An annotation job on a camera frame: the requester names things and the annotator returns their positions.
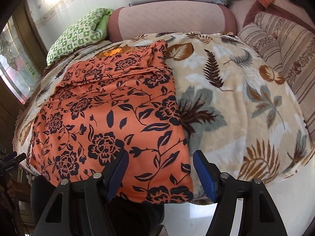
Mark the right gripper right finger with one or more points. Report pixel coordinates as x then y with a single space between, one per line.
260 215

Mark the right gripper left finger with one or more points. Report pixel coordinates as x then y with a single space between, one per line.
81 208

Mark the orange black floral garment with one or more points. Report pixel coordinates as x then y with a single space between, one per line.
120 102

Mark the person's left hand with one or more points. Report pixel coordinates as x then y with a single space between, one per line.
10 189

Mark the leaf pattern beige blanket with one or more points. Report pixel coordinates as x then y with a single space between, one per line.
233 107

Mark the brown door with stained glass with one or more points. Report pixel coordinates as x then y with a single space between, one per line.
23 59

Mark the green white checkered pillow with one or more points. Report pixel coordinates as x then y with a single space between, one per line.
88 30

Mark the striped beige pillow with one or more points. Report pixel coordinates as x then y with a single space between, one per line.
288 48

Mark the pink headboard cushion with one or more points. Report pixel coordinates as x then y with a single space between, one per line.
245 11

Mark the pink bolster pillow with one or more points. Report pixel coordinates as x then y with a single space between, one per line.
170 16

